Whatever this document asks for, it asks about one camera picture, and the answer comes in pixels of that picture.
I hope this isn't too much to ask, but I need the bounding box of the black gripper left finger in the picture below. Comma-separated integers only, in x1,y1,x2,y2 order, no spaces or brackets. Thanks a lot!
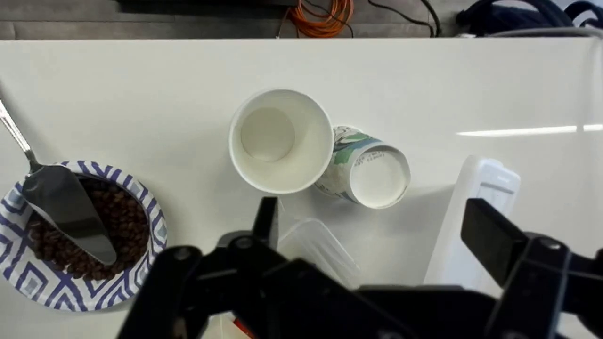
116,195,357,339

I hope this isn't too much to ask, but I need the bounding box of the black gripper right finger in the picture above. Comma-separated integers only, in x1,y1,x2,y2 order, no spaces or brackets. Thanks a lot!
461,195,603,339

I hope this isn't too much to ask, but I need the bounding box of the patterned paper cup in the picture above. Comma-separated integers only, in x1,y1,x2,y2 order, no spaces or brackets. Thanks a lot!
227,86,336,195
314,122,413,210

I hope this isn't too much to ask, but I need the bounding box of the clear plastic cup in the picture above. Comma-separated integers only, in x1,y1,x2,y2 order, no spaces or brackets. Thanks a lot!
423,154,525,297

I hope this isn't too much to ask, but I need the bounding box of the pile of coffee beans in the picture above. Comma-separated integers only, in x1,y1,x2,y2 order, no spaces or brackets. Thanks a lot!
27,175,152,282

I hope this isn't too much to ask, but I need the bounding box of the upright patterned paper cup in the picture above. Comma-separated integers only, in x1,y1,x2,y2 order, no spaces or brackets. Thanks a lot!
227,86,336,195

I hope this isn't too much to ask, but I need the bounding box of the metal scoop spoon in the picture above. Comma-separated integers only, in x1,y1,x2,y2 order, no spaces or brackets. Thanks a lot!
0,97,121,267

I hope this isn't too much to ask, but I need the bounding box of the blue patterned paper bowl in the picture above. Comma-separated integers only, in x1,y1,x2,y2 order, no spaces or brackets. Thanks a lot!
0,158,170,314

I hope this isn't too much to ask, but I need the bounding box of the dark blue bag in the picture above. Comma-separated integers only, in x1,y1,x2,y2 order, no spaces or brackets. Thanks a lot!
455,0,603,37

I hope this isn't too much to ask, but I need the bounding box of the black floor cable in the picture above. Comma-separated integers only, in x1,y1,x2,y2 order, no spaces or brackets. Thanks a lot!
366,0,446,37

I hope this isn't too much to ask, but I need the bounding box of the orange cable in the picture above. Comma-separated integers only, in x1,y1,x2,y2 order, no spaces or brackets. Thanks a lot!
285,0,357,37

